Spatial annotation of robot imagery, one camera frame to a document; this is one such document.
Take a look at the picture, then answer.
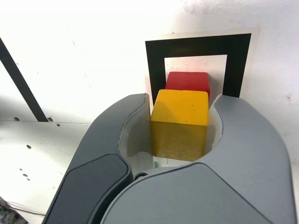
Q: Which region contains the black tape square outline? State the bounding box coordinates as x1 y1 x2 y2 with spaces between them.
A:
144 33 252 110

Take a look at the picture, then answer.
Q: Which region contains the black tape strip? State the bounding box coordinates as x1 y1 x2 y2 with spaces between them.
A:
0 37 49 122

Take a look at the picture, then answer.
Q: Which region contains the red cube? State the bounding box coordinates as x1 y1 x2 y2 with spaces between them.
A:
165 71 211 101

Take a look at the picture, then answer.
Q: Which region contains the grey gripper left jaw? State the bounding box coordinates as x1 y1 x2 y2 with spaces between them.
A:
43 93 154 224

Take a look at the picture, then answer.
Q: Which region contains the yellow cube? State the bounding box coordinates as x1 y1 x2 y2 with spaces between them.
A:
150 89 209 162

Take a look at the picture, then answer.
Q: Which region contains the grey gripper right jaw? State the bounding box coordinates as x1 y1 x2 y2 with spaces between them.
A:
101 94 295 224

